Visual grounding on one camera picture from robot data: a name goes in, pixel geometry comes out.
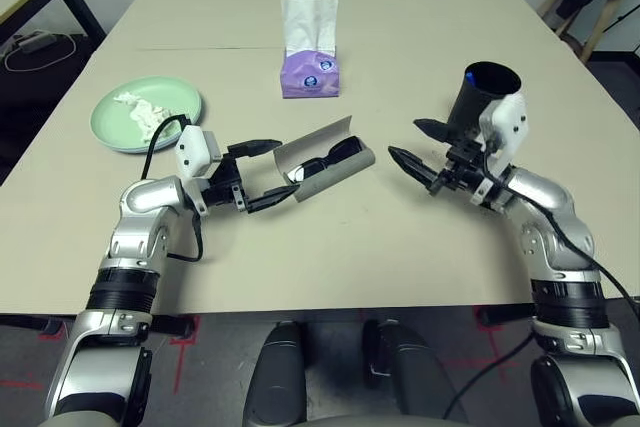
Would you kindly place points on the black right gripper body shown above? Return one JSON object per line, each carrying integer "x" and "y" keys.
{"x": 462, "y": 172}

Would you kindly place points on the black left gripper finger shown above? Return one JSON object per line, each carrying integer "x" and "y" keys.
{"x": 252, "y": 147}
{"x": 270, "y": 199}

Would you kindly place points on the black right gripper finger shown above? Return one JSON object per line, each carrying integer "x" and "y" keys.
{"x": 435, "y": 130}
{"x": 415, "y": 169}

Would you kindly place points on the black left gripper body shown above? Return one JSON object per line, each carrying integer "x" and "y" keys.
{"x": 222, "y": 187}

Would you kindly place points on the grey glasses case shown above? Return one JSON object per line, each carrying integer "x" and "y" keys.
{"x": 330, "y": 179}

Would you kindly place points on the black sunglasses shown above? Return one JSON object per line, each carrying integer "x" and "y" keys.
{"x": 330, "y": 157}

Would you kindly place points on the green plastic plate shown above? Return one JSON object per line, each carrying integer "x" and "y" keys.
{"x": 180, "y": 97}

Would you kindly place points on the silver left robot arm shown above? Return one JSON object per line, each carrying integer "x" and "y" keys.
{"x": 140, "y": 227}

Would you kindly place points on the black pen cup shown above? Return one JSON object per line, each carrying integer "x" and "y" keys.
{"x": 467, "y": 107}

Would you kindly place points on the purple tissue pack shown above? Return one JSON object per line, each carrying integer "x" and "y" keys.
{"x": 310, "y": 79}

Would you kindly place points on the red floor tape cross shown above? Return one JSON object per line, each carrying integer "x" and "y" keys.
{"x": 179, "y": 347}
{"x": 492, "y": 359}

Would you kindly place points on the grey left robot leg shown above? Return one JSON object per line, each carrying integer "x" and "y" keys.
{"x": 275, "y": 377}

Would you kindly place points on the grey robot leg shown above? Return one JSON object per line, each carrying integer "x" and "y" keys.
{"x": 405, "y": 377}
{"x": 275, "y": 377}

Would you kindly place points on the wooden stool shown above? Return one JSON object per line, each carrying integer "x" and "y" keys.
{"x": 600, "y": 17}

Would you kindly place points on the grey right robot leg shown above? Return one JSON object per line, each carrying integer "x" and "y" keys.
{"x": 405, "y": 377}

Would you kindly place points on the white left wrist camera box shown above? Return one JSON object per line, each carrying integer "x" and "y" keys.
{"x": 195, "y": 152}

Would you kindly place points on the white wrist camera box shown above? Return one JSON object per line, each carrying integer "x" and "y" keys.
{"x": 510, "y": 132}
{"x": 195, "y": 152}

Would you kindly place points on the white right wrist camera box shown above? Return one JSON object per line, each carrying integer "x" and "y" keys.
{"x": 510, "y": 132}

